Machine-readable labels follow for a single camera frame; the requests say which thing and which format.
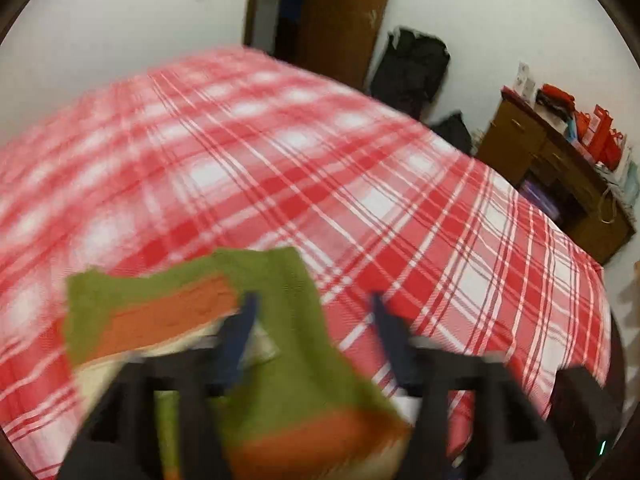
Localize brown wooden desk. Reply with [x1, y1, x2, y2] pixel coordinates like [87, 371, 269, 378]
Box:
[474, 86, 637, 267]

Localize white box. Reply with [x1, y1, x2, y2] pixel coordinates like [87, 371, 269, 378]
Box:
[514, 61, 537, 99]

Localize green knitted sweater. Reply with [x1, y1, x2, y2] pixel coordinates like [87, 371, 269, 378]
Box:
[62, 246, 415, 480]

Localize brown wooden door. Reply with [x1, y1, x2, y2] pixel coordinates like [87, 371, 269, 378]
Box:
[299, 0, 401, 95]

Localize small black bag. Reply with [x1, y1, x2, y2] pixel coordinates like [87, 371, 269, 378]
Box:
[429, 111, 474, 157]

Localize red plaid bed sheet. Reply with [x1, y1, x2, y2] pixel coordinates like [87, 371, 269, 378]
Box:
[0, 45, 615, 480]

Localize red gift bag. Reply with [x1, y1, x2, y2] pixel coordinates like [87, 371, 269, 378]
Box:
[571, 104, 628, 170]

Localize large black bag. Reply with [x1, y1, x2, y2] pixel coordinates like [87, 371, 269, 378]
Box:
[369, 26, 452, 122]

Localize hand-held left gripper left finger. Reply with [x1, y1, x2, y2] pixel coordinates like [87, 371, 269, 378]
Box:
[60, 292, 261, 480]

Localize red cloth bundle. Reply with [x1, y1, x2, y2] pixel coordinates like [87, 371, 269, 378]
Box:
[536, 83, 577, 112]

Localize white carrier bag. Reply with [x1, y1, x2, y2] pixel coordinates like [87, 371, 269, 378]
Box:
[597, 147, 640, 226]

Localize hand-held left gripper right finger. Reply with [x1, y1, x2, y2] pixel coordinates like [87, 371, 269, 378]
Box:
[370, 291, 575, 480]

